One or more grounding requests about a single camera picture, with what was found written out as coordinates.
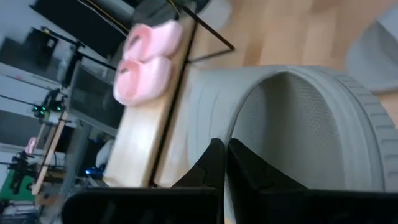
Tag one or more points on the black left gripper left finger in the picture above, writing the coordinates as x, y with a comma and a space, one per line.
155, 205

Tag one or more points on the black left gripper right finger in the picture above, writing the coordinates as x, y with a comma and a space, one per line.
295, 208

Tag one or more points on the grey rubber slide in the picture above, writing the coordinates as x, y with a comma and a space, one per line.
376, 56
280, 124

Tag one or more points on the pink rubber slide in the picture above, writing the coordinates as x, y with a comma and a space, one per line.
155, 39
143, 81

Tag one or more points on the wooden background table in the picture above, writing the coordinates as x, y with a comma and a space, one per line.
49, 149

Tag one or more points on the grey mesh office chair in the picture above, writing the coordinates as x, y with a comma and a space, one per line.
93, 99

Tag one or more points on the wooden shelf with black frame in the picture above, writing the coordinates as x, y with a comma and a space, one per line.
136, 146

